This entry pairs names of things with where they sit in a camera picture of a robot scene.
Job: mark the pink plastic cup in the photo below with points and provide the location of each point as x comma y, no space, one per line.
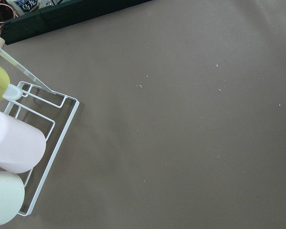
14,143

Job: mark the pale green plastic cup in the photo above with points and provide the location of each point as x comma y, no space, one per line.
11,196

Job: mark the dark green box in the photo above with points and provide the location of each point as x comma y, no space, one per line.
62,15

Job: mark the white wire cup rack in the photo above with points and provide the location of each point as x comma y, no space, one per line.
48,115

